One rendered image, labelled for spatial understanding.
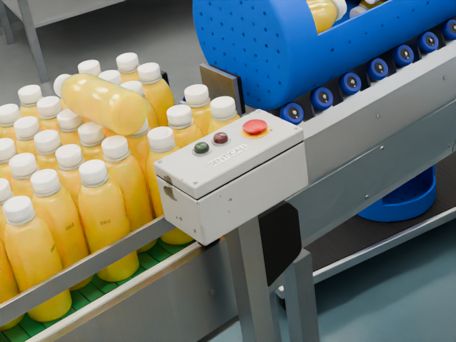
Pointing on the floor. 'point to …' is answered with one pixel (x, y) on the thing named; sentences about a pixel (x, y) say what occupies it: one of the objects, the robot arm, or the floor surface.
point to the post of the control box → (250, 282)
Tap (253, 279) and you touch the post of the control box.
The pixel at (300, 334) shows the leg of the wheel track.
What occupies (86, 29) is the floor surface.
